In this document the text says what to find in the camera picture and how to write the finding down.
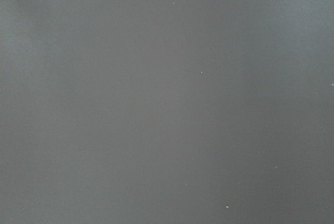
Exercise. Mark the grey laptop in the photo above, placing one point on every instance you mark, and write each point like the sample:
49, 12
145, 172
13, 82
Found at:
166, 111

